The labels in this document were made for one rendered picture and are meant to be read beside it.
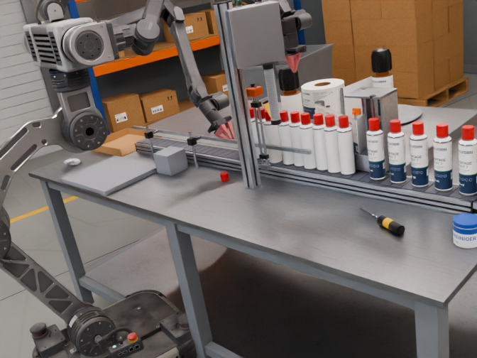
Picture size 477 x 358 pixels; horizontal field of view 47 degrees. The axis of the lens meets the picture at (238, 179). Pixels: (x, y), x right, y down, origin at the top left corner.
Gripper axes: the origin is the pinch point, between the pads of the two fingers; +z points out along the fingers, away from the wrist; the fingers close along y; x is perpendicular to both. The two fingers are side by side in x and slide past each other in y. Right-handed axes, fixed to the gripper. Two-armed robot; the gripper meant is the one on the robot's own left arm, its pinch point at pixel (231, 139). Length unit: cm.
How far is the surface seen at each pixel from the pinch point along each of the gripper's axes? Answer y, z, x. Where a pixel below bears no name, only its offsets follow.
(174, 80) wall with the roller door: 266, -228, 312
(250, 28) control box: -12, -11, -54
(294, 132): -0.8, 19.0, -29.7
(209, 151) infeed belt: -0.5, -5.3, 15.5
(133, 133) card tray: 12, -56, 74
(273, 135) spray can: -0.7, 13.4, -20.8
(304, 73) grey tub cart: 211, -73, 112
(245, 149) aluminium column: -15.4, 13.6, -19.8
